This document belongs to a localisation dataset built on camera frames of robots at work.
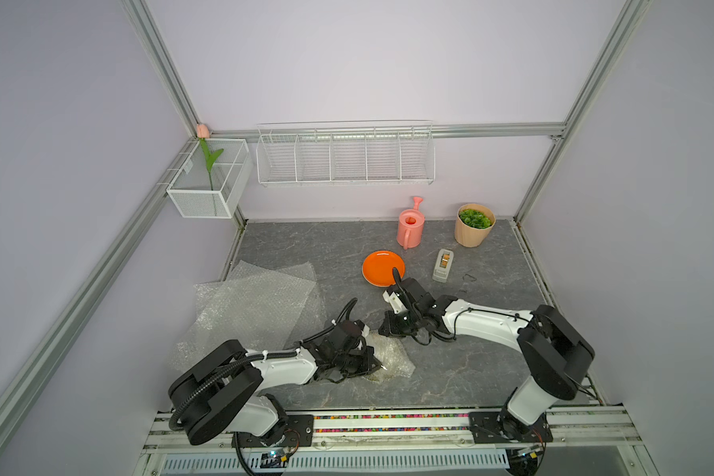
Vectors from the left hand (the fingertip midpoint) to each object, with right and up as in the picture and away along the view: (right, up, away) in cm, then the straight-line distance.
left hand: (382, 370), depth 82 cm
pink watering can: (+11, +41, +24) cm, 49 cm away
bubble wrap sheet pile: (-39, +15, +15) cm, 44 cm away
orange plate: (0, +27, +22) cm, 35 cm away
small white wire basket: (-58, +52, +7) cm, 78 cm away
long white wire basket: (+4, +68, +23) cm, 72 cm away
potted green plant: (+33, +42, +21) cm, 57 cm away
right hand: (-1, +10, +4) cm, 11 cm away
